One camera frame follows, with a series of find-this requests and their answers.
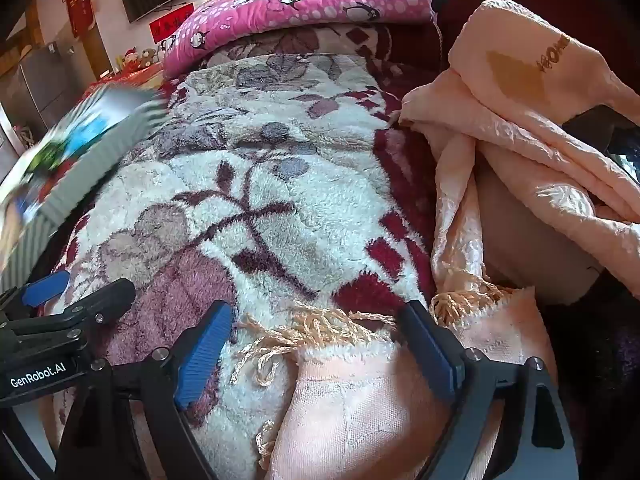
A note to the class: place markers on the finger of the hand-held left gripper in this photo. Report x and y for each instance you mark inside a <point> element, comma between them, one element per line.
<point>100,300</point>
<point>45,287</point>

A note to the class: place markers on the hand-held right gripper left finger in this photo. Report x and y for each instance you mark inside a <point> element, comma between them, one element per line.
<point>205,355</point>

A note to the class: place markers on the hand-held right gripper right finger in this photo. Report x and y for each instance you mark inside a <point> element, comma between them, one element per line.
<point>432,355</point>

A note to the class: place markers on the striped cardboard box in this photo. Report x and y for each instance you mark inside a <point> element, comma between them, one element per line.
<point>85,170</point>

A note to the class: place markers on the floral plush blanket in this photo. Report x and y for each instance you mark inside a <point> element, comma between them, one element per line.
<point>280,170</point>

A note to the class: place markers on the grey refrigerator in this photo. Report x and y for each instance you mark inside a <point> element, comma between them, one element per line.
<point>40,85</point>

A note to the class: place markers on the red embroidered cloth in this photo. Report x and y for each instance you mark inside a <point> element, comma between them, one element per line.
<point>125,80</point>

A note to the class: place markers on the small stuffed toy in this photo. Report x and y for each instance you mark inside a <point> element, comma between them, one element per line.
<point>131,59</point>
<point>148,56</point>

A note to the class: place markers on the peach towel blanket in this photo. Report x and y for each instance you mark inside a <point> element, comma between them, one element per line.
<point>525,125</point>

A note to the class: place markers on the black device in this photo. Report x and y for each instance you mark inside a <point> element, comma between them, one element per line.
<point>600,130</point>

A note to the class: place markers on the dark red cloth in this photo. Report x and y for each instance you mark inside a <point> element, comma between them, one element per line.
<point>465,5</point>

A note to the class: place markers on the pink penguin print quilt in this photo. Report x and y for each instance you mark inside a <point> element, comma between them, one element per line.
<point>300,5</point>

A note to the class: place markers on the red wall banner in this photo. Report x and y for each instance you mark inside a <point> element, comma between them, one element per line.
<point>170,25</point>

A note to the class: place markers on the red wall hanging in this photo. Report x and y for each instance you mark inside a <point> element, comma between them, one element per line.
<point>77,0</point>

